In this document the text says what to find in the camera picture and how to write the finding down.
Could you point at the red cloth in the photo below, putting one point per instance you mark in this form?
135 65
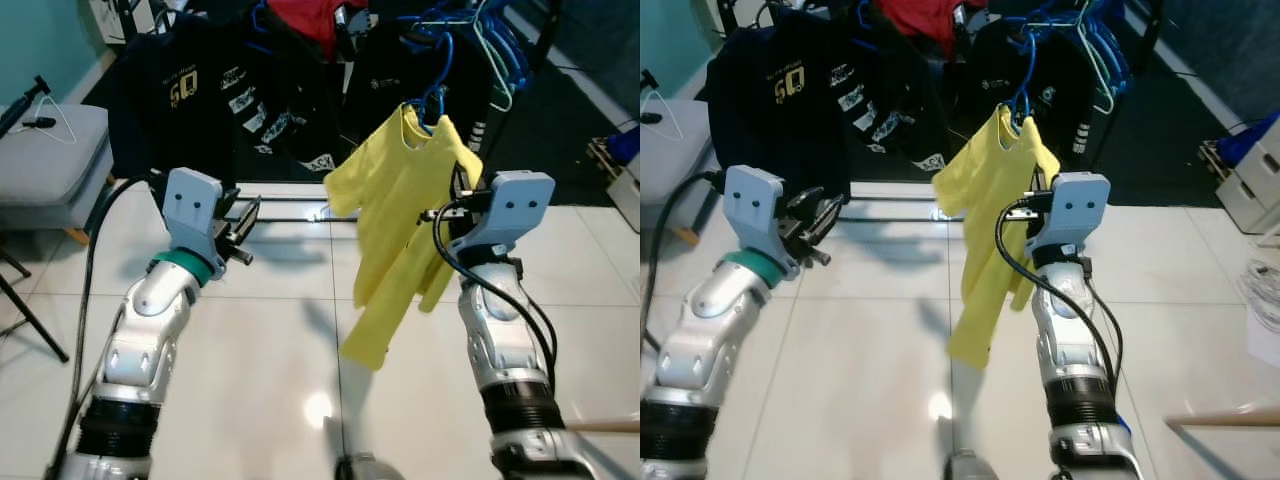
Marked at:
305 20
915 20

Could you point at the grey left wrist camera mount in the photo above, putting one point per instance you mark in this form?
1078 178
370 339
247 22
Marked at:
190 210
755 210

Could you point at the white box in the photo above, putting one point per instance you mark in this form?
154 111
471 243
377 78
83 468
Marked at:
620 190
1255 195

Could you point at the black handheld gimbal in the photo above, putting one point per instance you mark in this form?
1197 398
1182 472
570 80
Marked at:
25 100
648 100

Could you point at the blue bag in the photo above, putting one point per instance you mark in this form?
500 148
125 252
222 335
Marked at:
625 145
1250 135

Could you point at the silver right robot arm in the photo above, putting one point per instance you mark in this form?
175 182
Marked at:
1065 340
500 340

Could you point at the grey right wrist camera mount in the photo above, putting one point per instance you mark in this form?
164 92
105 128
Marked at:
510 210
1075 210

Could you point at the light wooden stick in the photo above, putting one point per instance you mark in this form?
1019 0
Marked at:
1220 420
605 425

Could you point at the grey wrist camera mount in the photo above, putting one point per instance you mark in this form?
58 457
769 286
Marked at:
510 210
1075 210
190 210
755 210

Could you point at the yellow shirt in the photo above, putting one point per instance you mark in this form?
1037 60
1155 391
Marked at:
395 210
990 210

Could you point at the black printed t-shirt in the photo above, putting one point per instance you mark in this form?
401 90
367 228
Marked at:
390 80
1060 100

